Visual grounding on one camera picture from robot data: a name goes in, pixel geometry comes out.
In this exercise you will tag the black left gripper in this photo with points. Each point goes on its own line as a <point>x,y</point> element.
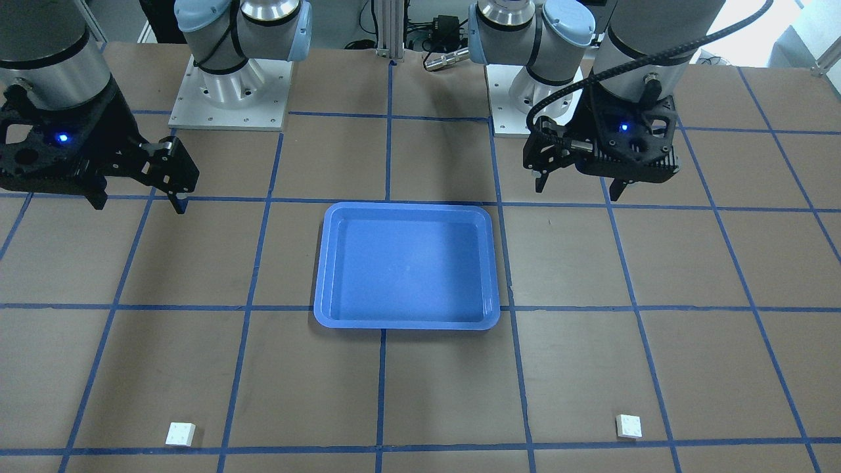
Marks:
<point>596,119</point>

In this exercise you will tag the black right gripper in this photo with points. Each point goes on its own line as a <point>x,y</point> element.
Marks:
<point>120,123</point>

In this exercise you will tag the white block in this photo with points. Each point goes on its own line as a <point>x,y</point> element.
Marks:
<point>180,434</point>
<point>629,426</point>

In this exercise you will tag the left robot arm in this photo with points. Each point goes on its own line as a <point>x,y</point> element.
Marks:
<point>565,44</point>

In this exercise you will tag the blue plastic tray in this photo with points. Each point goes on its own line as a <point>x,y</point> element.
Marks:
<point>407,266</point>

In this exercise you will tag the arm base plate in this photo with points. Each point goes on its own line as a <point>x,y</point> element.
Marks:
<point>512,93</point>
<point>254,98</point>

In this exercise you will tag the aluminium frame post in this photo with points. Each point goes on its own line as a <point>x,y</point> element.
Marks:
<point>390,29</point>

